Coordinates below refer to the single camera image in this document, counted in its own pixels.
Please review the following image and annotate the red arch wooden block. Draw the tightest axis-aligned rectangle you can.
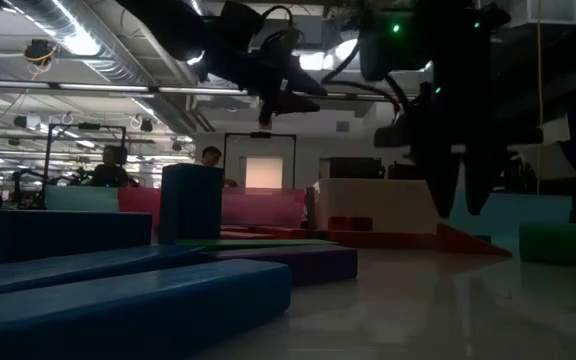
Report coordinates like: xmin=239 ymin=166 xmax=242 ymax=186
xmin=327 ymin=215 xmax=374 ymax=233

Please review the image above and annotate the small teal plastic bin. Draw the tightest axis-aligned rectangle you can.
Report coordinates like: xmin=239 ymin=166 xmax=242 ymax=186
xmin=44 ymin=185 xmax=120 ymax=212

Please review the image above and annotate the black monitor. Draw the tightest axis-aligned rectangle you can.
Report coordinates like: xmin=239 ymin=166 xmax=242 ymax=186
xmin=327 ymin=156 xmax=385 ymax=181
xmin=386 ymin=161 xmax=422 ymax=182

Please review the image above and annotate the large teal plastic bin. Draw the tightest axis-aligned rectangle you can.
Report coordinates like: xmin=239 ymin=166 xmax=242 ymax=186
xmin=447 ymin=192 xmax=573 ymax=251

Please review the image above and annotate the green wooden block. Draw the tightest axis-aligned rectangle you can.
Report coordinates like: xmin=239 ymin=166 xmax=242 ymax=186
xmin=519 ymin=221 xmax=576 ymax=267

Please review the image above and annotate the black gantry frame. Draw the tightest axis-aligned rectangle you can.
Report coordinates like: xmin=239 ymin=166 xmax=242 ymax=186
xmin=42 ymin=122 xmax=128 ymax=207
xmin=222 ymin=131 xmax=299 ymax=190

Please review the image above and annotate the large pink plastic bin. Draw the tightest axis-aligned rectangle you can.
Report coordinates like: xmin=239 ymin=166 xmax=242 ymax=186
xmin=219 ymin=187 xmax=308 ymax=230

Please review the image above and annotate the long ribbed silver duct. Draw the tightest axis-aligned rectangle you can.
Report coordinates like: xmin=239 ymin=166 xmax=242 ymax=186
xmin=10 ymin=0 xmax=162 ymax=86

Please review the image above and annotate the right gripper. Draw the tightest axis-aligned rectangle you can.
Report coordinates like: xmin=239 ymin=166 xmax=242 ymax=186
xmin=372 ymin=48 xmax=545 ymax=220

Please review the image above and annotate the long ceiling pipe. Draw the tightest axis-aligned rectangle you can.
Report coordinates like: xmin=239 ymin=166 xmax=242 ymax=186
xmin=0 ymin=78 xmax=404 ymax=104

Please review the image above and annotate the purple wooden block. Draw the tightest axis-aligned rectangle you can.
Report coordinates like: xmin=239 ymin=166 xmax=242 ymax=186
xmin=200 ymin=244 xmax=359 ymax=288

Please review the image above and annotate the small red plastic bin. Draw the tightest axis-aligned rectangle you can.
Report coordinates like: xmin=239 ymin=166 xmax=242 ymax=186
xmin=117 ymin=186 xmax=163 ymax=243

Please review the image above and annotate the long blue wooden block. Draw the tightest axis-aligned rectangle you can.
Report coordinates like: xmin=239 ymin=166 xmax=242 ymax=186
xmin=0 ymin=243 xmax=207 ymax=300

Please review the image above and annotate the white plastic bin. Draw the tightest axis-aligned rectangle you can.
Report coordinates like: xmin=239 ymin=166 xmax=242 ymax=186
xmin=305 ymin=178 xmax=453 ymax=235

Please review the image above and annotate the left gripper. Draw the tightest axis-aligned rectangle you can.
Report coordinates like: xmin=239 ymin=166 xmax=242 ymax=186
xmin=201 ymin=1 xmax=329 ymax=130

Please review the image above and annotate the ceiling reel with yellow cable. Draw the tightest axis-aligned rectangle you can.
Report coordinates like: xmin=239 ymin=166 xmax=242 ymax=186
xmin=22 ymin=38 xmax=58 ymax=69

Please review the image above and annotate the person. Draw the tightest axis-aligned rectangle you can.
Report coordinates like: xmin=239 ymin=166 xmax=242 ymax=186
xmin=199 ymin=145 xmax=239 ymax=189
xmin=90 ymin=144 xmax=130 ymax=189

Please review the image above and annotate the long red wooden block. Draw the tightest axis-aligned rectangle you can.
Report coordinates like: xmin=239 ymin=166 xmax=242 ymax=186
xmin=220 ymin=229 xmax=279 ymax=242

